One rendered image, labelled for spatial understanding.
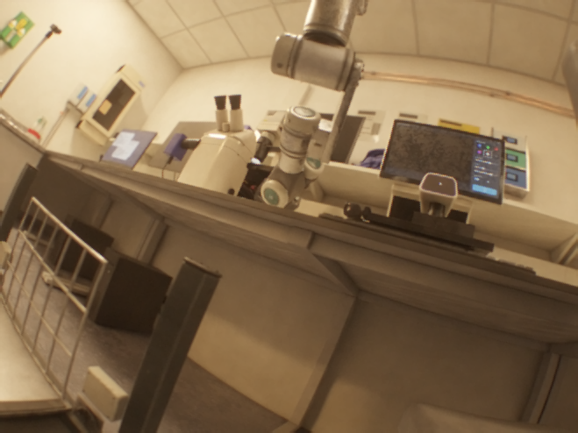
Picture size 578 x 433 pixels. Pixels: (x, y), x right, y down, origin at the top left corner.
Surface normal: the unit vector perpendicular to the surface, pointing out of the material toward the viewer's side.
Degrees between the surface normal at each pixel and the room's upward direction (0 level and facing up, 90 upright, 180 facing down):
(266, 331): 90
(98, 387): 90
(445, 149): 93
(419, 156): 93
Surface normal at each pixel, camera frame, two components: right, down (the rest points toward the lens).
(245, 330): -0.36, -0.40
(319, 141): -0.18, 0.70
